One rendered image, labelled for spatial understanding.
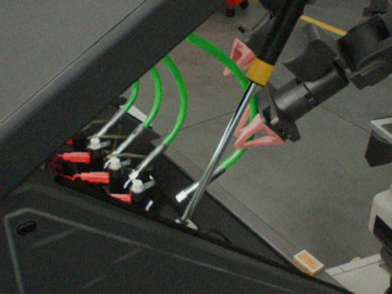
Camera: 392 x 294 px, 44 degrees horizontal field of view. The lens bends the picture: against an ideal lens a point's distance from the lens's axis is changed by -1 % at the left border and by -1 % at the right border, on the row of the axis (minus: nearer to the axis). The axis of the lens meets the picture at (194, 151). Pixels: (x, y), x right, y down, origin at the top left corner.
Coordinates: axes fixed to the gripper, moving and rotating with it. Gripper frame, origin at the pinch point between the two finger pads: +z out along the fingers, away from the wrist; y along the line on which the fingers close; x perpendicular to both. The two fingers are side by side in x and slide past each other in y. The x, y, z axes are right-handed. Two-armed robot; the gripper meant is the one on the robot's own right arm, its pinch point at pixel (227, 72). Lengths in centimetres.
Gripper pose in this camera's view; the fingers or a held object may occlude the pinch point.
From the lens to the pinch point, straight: 106.0
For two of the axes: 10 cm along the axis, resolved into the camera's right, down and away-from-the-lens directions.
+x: 3.8, 5.4, -7.5
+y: -6.2, -4.6, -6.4
